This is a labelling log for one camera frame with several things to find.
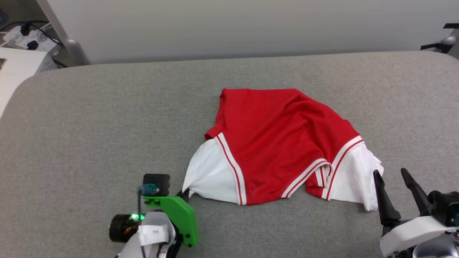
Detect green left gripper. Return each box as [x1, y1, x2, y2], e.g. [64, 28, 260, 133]
[143, 189, 199, 248]

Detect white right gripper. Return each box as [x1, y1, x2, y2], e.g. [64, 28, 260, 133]
[373, 167, 459, 257]

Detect red white basketball jersey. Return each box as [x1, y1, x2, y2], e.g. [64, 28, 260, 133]
[182, 87, 384, 212]

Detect grey partition leg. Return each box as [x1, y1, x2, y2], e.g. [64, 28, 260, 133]
[36, 0, 90, 67]

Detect white metal equipment box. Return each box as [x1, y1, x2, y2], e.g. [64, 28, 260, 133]
[0, 47, 58, 119]

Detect white power strip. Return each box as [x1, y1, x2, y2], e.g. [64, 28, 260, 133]
[3, 24, 60, 53]

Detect left black cable teal connector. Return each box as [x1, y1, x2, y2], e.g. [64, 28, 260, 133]
[137, 183, 160, 258]

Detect black power cable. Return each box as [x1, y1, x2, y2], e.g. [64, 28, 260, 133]
[0, 21, 66, 49]

